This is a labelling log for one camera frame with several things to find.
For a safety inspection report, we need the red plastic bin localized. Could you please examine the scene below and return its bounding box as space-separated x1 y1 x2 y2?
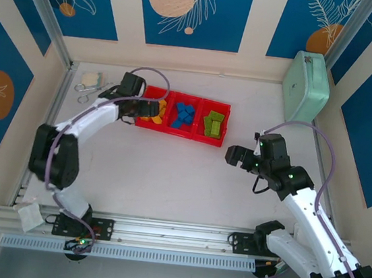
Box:
191 96 233 149
134 84 176 133
164 90 206 141

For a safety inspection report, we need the beige sponge pad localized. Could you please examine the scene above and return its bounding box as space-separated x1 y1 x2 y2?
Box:
80 69 104 88

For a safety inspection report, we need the mint green case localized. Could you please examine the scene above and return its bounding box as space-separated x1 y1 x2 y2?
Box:
278 48 336 127

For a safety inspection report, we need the white cloth piece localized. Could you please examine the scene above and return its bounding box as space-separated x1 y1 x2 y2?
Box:
15 201 46 234

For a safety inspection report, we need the black electronics module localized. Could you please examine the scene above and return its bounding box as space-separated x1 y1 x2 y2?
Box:
62 236 96 265

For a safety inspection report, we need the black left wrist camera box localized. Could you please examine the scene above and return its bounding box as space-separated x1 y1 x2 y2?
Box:
119 71 147 100

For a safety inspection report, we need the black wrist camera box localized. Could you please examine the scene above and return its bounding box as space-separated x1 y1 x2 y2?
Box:
119 71 147 100
257 132 292 164

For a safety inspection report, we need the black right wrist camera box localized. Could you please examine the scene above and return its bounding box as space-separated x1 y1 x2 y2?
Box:
257 132 292 164

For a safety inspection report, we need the purple cable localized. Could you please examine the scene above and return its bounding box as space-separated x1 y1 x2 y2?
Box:
36 57 173 264
245 117 372 278

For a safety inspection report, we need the aluminium side rail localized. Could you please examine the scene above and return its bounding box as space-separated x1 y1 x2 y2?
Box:
299 118 347 225

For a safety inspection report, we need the aluminium table frame rail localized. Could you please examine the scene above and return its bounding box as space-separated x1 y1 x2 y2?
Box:
0 198 354 276

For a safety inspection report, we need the grey slotted cable duct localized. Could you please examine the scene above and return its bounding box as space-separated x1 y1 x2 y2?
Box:
0 228 257 277

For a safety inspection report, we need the aluminium corner post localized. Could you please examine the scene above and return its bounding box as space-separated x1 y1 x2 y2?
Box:
322 0 372 74
2 0 84 71

